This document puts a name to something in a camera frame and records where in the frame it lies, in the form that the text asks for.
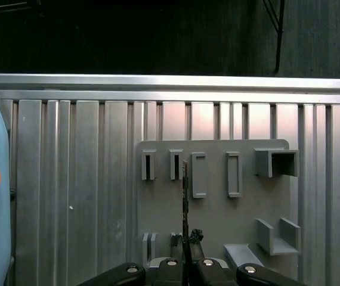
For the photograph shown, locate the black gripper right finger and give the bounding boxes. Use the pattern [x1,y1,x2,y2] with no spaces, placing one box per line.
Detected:
[189,228,308,286]

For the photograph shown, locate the grey plastic parts rack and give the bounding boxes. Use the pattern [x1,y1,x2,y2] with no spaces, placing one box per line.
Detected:
[136,139,302,286]

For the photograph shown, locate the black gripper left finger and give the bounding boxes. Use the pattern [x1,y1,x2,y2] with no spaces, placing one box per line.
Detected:
[76,234,187,286]

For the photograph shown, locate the thin black floor cable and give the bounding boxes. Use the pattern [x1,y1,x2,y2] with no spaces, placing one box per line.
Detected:
[261,0,285,74]

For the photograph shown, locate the blue RAM stick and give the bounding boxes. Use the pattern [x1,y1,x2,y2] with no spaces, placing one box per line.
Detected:
[181,160,191,286]

